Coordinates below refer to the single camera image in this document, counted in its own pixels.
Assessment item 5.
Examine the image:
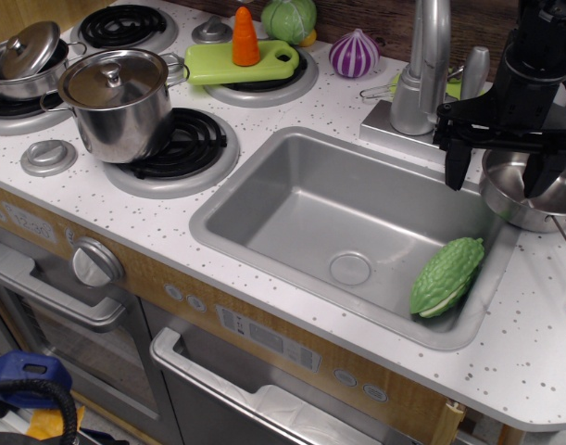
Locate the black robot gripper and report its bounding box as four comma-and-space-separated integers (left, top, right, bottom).
433, 94, 566, 198

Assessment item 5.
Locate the small steel pan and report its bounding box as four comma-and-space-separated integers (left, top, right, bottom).
479, 150, 566, 242

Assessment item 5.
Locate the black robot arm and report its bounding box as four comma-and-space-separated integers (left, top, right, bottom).
433, 1, 566, 197

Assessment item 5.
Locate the grey toy sink basin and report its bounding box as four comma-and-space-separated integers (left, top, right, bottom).
190, 127, 519, 350

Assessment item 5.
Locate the silver toy faucet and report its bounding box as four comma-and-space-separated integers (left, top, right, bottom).
358, 0, 453, 150

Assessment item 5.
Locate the green toy bitter gourd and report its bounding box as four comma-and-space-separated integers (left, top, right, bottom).
409, 237, 484, 318

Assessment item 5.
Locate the purple striped toy onion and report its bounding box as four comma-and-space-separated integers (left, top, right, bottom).
329, 29, 381, 79

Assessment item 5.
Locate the yellow toy lemon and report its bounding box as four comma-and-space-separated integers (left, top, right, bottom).
298, 29, 317, 47

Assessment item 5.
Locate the back right stove burner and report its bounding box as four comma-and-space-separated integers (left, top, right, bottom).
204, 48, 319, 108

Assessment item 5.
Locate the stove burner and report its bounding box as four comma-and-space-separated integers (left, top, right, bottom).
204, 48, 319, 108
70, 5, 179, 53
0, 93, 71, 136
104, 108, 240, 199

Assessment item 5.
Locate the green toy cabbage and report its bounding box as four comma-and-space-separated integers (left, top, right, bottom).
260, 0, 317, 45

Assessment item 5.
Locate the orange toy carrot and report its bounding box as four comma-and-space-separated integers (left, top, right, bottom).
232, 6, 260, 67

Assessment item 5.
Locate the front right stove burner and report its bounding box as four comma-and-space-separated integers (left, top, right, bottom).
104, 108, 240, 199

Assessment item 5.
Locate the green toy cutting board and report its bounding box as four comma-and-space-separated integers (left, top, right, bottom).
183, 39, 302, 86

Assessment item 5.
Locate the grey stove knob back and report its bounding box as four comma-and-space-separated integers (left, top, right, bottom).
192, 16, 233, 44

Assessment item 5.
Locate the grey stove knob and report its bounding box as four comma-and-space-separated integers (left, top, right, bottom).
20, 140, 78, 177
192, 16, 233, 44

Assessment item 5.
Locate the toy dishwasher door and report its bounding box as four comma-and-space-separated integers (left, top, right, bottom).
150, 327, 415, 444

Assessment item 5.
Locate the large steel pot with lid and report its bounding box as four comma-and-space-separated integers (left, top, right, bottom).
55, 48, 175, 164

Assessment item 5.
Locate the back left stove burner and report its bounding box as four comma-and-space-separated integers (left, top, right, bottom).
70, 5, 179, 53

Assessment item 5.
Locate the silver oven dial knob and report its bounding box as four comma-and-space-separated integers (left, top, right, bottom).
69, 236, 125, 287

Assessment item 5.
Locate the toy oven door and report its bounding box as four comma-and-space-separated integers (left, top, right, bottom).
0, 228, 182, 444

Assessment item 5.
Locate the grey stove knob front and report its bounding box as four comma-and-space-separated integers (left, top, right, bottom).
20, 140, 78, 177

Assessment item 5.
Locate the small steel pot with lid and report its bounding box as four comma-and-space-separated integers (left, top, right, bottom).
0, 21, 87, 101

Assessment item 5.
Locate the front left stove burner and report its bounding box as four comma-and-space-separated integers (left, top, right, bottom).
0, 93, 71, 136

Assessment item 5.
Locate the blue black object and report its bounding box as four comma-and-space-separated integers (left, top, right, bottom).
0, 350, 72, 409

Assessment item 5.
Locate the silver faucet handle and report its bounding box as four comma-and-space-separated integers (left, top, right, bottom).
460, 45, 490, 100

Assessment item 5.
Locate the wire utensil handle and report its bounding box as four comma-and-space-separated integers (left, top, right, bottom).
359, 83, 396, 102

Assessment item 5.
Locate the black hose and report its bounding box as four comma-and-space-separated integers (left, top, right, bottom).
0, 379, 80, 445

